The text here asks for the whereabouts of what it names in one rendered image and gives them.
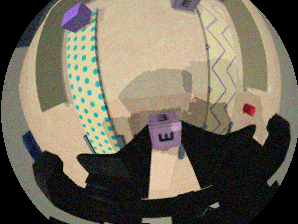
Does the purple labelled cube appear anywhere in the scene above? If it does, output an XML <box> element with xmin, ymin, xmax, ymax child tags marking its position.
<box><xmin>149</xmin><ymin>111</ymin><xmax>182</xmax><ymax>151</ymax></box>

